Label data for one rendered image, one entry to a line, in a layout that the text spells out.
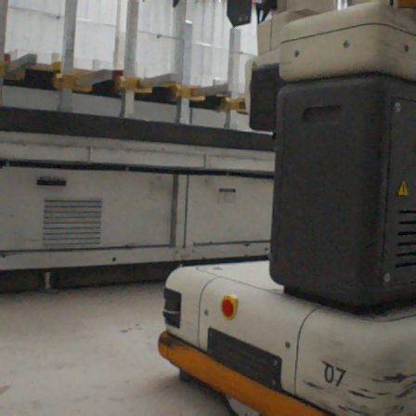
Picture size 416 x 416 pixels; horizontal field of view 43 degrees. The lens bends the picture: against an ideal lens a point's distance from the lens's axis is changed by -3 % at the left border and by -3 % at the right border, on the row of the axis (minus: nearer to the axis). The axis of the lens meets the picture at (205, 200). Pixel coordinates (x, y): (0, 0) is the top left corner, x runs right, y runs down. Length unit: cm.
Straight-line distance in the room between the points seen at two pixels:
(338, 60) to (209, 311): 57
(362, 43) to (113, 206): 161
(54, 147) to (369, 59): 132
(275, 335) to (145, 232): 149
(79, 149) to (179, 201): 63
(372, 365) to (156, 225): 171
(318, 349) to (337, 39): 53
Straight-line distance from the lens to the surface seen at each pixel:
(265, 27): 138
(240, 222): 273
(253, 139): 239
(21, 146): 196
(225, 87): 205
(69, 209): 226
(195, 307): 121
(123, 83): 208
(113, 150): 208
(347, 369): 90
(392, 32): 96
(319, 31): 101
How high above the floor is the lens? 51
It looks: 3 degrees down
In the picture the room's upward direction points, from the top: 3 degrees clockwise
